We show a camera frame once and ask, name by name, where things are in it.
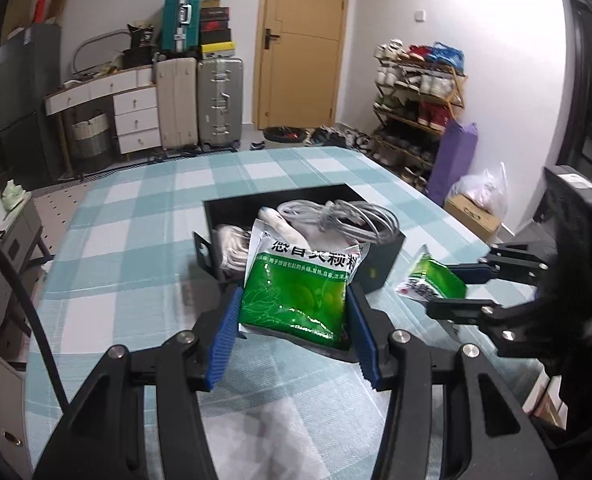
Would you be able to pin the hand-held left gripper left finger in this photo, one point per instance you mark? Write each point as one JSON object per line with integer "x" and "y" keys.
{"x": 223, "y": 340}

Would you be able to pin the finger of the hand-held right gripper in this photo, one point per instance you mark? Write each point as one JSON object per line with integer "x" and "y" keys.
{"x": 455, "y": 307}
{"x": 470, "y": 272}

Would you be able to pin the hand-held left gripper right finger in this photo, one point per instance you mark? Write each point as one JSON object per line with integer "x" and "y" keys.
{"x": 363, "y": 340}

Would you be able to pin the small green packet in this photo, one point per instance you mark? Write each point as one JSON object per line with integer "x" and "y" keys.
{"x": 430, "y": 277}

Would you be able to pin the large green medicine packet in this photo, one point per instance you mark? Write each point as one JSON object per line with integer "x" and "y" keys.
{"x": 296, "y": 300}

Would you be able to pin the black storage box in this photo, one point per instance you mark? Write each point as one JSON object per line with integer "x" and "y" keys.
{"x": 380, "y": 260}

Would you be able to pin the brown cardboard box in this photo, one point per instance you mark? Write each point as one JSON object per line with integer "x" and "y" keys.
{"x": 475, "y": 220}

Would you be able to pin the white plastic bag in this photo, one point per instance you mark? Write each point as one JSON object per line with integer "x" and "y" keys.
{"x": 480, "y": 190}

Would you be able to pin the clear bag of white laces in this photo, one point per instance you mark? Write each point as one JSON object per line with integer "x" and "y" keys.
{"x": 231, "y": 250}

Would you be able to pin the purple bag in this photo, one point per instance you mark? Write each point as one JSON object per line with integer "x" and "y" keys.
{"x": 453, "y": 165}

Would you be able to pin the rows of assorted shoes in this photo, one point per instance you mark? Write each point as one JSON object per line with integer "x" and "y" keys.
{"x": 433, "y": 115}

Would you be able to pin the wooden shoe rack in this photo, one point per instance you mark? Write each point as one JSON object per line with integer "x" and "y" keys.
{"x": 455, "y": 105}

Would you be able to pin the scattered pile of shoes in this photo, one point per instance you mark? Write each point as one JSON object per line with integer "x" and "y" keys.
{"x": 341, "y": 137}

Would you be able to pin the black and white sneaker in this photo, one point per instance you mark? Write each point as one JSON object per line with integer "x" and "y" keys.
{"x": 257, "y": 145}

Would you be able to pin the black round basket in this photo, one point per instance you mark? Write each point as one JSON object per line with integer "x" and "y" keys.
{"x": 283, "y": 134}

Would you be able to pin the grey low cabinet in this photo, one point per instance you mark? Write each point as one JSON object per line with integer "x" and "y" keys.
{"x": 11, "y": 250}

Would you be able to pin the silver suitcase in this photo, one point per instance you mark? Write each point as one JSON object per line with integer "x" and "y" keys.
{"x": 220, "y": 105}

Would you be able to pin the woven laundry basket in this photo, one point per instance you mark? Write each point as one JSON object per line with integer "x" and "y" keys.
{"x": 91, "y": 142}

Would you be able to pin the beige suitcase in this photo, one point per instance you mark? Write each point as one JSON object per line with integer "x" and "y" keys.
{"x": 176, "y": 105}

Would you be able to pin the white drawer dresser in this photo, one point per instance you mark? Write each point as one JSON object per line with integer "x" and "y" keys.
{"x": 133, "y": 110}

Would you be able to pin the pale green bag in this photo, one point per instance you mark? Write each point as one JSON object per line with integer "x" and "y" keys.
{"x": 13, "y": 195}

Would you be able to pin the yellow wooden door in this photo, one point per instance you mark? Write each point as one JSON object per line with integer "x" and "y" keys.
{"x": 306, "y": 50}

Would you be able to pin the dark grey refrigerator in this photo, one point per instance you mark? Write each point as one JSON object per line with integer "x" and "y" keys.
{"x": 26, "y": 110}

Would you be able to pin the stack of shoe boxes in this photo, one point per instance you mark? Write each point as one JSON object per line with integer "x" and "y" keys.
{"x": 217, "y": 30}

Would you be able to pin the black paper bag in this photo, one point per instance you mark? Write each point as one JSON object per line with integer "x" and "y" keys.
{"x": 141, "y": 37}

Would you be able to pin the oval mirror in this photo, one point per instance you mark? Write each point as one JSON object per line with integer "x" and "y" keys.
{"x": 101, "y": 47}

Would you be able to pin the teal suitcase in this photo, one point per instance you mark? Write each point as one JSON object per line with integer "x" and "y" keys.
{"x": 183, "y": 17}

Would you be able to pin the flattened cardboard boxes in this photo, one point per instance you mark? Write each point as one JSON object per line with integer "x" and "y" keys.
{"x": 41, "y": 10}

